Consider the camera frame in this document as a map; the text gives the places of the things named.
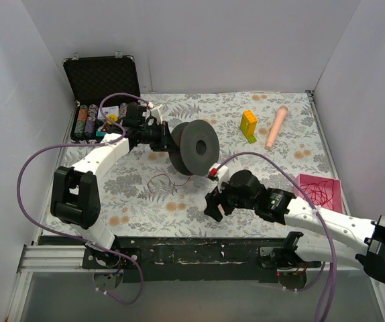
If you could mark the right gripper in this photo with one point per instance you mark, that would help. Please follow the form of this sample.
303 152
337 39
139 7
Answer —
217 204

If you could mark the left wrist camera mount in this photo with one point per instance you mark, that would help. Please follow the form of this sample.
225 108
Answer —
156 111

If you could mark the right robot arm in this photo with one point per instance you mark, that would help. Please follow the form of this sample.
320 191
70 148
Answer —
318 235

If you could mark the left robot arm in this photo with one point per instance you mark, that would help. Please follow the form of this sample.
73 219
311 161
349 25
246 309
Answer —
75 192

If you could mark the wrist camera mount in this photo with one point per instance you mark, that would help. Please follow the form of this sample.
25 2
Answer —
156 111
220 174

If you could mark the black cable spool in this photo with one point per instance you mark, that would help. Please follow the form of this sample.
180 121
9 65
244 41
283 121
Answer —
197 148

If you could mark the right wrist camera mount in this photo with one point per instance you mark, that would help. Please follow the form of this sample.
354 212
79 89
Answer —
220 174

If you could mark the pink plastic box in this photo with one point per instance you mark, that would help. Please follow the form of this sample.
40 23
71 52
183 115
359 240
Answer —
323 191

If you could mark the beige toy microphone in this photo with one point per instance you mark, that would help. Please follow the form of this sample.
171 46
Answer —
281 114

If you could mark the black front base bar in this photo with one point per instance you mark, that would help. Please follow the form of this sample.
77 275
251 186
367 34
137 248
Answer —
194 259

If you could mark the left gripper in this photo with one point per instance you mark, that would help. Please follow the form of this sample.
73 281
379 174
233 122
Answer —
164 136

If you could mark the black poker chip case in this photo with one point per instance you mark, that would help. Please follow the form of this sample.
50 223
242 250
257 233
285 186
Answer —
94 78

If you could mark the yellow toy brick tower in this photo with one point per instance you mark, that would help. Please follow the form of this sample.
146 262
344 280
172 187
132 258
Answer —
248 123

